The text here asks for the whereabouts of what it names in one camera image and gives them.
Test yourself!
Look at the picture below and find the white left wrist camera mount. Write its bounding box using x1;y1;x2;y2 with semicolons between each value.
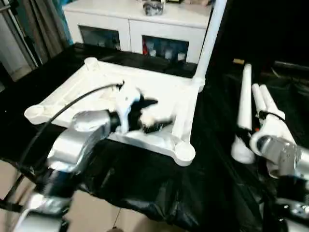
113;84;145;133

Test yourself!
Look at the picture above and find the black work mat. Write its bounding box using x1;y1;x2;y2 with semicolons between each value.
0;42;309;232

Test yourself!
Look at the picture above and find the grey brown curtain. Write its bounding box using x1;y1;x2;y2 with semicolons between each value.
21;0;73;64

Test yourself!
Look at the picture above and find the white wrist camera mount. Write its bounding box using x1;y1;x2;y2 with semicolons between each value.
113;84;145;133
250;111;286;158

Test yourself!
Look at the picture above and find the white cabinet with glass doors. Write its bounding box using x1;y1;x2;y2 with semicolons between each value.
62;0;213;65

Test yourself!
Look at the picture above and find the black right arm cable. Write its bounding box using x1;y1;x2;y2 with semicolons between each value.
259;110;285;121

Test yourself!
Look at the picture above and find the white plastic table top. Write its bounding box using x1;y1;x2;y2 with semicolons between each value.
24;57;206;167

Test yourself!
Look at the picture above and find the dark metallic object on cabinet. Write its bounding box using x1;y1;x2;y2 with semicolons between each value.
143;1;165;16

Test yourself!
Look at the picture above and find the white plastic table leg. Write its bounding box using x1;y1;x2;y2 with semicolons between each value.
252;84;266;116
259;84;297;145
193;0;228;92
230;63;256;164

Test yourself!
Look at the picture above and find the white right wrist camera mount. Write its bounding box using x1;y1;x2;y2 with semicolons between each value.
250;111;286;158

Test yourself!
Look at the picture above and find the black metal table frame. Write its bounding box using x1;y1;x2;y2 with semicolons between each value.
0;174;27;213

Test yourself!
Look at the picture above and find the black flat panel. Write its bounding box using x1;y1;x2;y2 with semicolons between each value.
274;60;309;71

